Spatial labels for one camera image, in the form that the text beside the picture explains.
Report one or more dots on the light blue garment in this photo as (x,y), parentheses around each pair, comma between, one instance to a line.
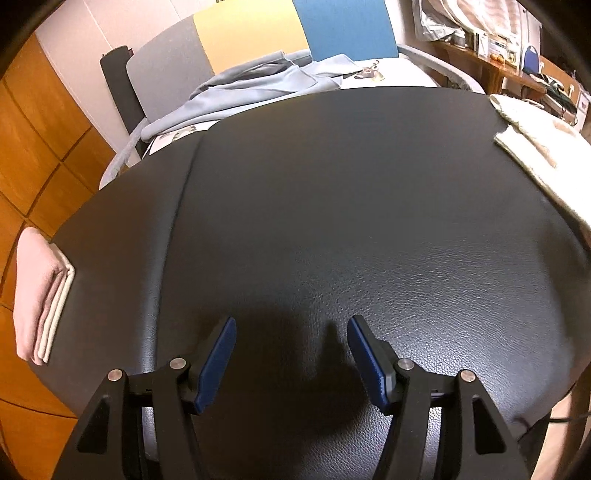
(240,92)

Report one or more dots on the white knit sweater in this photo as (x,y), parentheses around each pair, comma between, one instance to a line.
(545,143)

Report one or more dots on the beige folded cloth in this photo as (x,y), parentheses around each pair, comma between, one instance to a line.
(57,300)

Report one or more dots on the pink folded cloth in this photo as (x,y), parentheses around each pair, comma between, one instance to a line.
(34,295)

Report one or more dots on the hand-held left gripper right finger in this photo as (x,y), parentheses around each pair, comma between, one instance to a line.
(367,364)

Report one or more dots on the pale striped cloth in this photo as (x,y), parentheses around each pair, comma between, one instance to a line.
(466,16)

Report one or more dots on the cluttered wooden shelf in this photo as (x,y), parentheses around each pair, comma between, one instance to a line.
(496,74)

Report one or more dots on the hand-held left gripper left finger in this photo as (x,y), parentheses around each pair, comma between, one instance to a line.
(217,364)

